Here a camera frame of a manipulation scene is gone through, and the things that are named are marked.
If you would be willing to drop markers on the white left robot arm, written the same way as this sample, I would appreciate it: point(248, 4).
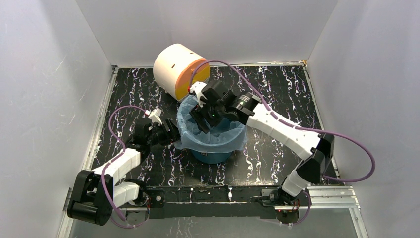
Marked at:
point(98, 193)

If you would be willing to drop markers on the round pastel drawer cabinet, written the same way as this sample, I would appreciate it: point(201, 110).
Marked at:
point(173, 69)

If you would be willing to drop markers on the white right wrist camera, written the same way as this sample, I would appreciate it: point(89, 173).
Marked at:
point(197, 89)

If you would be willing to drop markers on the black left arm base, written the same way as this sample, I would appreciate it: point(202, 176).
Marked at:
point(136, 203)

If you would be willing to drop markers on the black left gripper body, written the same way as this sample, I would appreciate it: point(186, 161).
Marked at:
point(159, 135)

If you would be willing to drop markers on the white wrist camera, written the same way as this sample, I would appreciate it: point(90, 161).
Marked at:
point(197, 89)
point(154, 115)

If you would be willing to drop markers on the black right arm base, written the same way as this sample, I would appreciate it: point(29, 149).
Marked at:
point(278, 197)

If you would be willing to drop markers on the aluminium frame rail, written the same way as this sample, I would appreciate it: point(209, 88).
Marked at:
point(328, 211)

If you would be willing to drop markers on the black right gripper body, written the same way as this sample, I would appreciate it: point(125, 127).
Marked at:
point(213, 114)

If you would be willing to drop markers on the translucent blue plastic bag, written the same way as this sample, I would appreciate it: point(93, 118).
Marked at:
point(223, 138)

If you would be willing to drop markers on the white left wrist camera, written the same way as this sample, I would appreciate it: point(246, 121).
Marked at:
point(154, 115)

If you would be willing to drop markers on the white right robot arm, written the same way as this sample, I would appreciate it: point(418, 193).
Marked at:
point(314, 149)

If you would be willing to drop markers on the teal plastic trash bin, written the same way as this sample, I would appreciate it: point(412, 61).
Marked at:
point(211, 158)

